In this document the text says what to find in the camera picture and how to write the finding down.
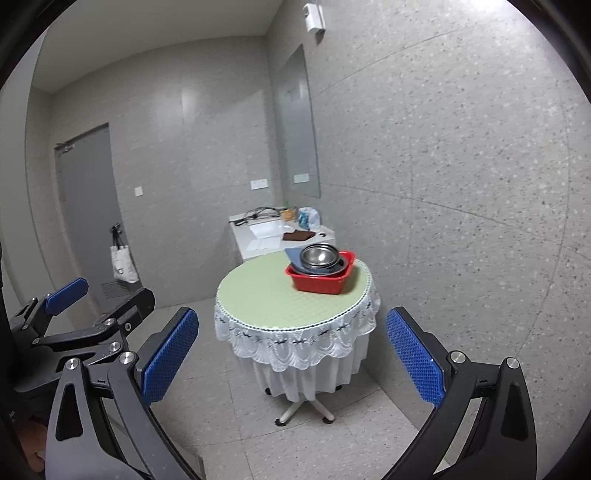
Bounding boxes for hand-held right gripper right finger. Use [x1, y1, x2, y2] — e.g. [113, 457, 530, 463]
[383, 307, 539, 480]

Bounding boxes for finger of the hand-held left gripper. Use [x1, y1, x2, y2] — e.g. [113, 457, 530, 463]
[33, 288, 156, 354]
[10, 277, 89, 336]

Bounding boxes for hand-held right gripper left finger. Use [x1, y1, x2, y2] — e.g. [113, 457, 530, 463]
[45, 307, 204, 480]

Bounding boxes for large steel bowl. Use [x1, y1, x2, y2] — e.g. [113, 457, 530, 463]
[299, 257, 350, 274]

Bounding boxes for red plastic basin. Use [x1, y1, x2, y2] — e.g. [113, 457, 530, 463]
[285, 250, 357, 295]

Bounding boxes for medium steel bowl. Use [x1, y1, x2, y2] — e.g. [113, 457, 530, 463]
[300, 244, 340, 268]

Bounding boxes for white tote bag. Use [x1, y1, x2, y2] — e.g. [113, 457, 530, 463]
[109, 244, 139, 284]

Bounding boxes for grey door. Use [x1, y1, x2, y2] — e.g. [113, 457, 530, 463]
[54, 122, 134, 319]

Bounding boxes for round table with tablecloth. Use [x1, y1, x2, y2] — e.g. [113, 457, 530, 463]
[213, 254, 382, 402]

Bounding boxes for white sink counter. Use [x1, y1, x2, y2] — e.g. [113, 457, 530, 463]
[228, 210, 337, 260]

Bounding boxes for white table pedestal base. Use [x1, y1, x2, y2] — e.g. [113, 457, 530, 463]
[274, 399, 337, 426]

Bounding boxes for black cables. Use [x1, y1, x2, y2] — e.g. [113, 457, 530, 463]
[233, 207, 282, 226]

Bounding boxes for wall mirror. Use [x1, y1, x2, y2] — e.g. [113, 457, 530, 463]
[273, 44, 321, 199]

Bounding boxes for white wall-mounted device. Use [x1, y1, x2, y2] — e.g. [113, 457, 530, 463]
[302, 2, 326, 34]

